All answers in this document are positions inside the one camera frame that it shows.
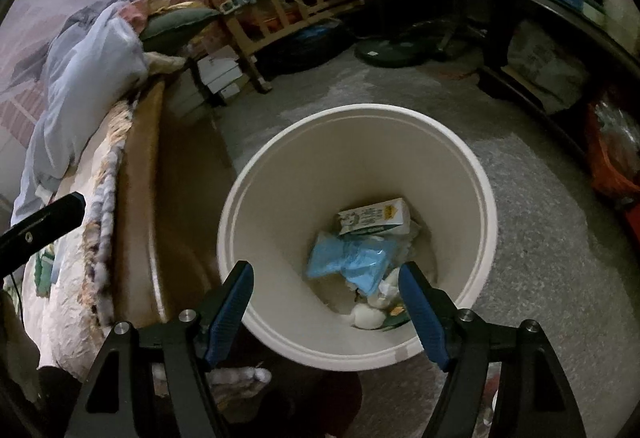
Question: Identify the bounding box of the grey bag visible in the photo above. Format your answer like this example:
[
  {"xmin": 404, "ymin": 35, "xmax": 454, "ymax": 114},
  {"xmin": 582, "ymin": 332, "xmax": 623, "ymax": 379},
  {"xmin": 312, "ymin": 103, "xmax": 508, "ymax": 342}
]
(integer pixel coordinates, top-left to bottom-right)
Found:
[{"xmin": 507, "ymin": 20, "xmax": 586, "ymax": 114}]

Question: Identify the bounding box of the black fan base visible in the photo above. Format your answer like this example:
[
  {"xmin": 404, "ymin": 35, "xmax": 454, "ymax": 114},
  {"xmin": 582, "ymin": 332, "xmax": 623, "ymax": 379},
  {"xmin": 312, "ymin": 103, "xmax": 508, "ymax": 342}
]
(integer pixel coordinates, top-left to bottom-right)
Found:
[{"xmin": 354, "ymin": 20, "xmax": 471, "ymax": 68}]

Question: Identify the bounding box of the green and white plastic wrapper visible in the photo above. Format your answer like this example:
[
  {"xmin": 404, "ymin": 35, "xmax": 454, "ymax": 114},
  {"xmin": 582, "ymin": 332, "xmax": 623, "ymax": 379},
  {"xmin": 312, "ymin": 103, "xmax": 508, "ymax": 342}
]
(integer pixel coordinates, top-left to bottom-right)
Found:
[{"xmin": 377, "ymin": 268, "xmax": 416, "ymax": 331}]

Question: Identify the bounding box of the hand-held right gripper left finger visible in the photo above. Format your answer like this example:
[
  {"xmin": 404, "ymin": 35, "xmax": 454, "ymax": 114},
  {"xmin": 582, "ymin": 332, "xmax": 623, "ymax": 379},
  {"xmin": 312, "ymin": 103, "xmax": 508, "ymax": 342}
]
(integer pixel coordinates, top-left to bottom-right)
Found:
[{"xmin": 62, "ymin": 260, "xmax": 256, "ymax": 438}]

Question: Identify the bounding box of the light blue plastic packet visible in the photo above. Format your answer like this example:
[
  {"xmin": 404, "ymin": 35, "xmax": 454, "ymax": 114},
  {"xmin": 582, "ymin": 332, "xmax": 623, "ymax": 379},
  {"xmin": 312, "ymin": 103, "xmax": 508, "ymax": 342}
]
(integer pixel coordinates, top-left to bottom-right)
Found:
[{"xmin": 306, "ymin": 232, "xmax": 401, "ymax": 299}]

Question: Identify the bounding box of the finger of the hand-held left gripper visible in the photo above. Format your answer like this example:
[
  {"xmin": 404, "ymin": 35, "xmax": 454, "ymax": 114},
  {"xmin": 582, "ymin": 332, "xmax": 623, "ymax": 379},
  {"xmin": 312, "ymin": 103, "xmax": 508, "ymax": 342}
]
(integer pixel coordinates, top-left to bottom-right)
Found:
[{"xmin": 0, "ymin": 192, "xmax": 86, "ymax": 276}]

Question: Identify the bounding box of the green pillow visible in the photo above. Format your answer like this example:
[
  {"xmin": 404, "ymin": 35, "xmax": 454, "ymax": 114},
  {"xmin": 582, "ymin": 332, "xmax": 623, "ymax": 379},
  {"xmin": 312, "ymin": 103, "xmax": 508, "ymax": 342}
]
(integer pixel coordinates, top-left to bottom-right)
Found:
[{"xmin": 140, "ymin": 8, "xmax": 221, "ymax": 54}]

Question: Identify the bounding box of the dark blue bag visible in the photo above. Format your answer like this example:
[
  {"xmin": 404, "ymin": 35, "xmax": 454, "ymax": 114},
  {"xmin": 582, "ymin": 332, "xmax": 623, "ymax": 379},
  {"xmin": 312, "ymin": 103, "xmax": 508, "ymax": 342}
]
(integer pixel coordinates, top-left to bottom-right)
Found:
[{"xmin": 260, "ymin": 20, "xmax": 351, "ymax": 74}]

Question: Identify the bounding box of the white fuzzy cloth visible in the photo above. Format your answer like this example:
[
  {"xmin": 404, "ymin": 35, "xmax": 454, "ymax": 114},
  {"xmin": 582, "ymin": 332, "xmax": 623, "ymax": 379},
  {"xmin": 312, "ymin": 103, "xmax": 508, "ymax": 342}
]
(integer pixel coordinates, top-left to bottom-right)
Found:
[{"xmin": 210, "ymin": 365, "xmax": 273, "ymax": 411}]

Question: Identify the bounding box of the white paper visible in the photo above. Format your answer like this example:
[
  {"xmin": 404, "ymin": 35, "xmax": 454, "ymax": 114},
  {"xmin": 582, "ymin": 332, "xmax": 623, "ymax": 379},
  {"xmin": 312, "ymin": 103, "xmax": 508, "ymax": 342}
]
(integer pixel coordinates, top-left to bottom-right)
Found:
[{"xmin": 348, "ymin": 302, "xmax": 390, "ymax": 330}]

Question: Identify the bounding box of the grey quilt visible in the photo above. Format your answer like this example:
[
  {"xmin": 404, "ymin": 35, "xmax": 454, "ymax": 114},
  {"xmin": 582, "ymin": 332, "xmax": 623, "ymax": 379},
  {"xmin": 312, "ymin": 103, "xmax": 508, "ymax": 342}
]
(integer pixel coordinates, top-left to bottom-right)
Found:
[{"xmin": 10, "ymin": 0, "xmax": 151, "ymax": 229}]

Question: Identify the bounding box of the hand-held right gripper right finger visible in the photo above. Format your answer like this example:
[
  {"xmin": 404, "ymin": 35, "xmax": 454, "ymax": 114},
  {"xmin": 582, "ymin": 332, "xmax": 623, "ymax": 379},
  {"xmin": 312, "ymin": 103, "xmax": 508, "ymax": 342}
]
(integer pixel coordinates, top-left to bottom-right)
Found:
[{"xmin": 397, "ymin": 262, "xmax": 588, "ymax": 438}]

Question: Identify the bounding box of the beige bed blanket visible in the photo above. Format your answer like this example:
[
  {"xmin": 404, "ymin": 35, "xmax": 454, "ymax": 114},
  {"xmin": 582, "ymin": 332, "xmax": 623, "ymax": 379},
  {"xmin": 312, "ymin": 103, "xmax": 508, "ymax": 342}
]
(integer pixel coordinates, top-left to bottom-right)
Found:
[{"xmin": 0, "ymin": 98, "xmax": 166, "ymax": 379}]

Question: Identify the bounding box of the white cardboard box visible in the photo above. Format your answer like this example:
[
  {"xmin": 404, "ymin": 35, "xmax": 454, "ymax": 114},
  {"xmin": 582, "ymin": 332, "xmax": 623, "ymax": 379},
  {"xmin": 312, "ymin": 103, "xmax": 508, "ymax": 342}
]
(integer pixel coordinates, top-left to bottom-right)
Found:
[
  {"xmin": 199, "ymin": 46, "xmax": 239, "ymax": 75},
  {"xmin": 205, "ymin": 68, "xmax": 244, "ymax": 100}
]

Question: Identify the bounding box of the brown wooden bed frame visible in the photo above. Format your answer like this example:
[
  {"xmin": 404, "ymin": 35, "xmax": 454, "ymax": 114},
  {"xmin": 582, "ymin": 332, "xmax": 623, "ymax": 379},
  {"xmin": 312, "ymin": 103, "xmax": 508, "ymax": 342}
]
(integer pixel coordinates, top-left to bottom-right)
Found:
[{"xmin": 115, "ymin": 78, "xmax": 236, "ymax": 324}]

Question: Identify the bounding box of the white plastic bin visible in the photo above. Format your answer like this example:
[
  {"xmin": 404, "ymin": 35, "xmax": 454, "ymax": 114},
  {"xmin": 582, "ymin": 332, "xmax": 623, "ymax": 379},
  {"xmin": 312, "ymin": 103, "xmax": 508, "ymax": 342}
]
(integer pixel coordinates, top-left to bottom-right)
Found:
[{"xmin": 216, "ymin": 104, "xmax": 500, "ymax": 373}]

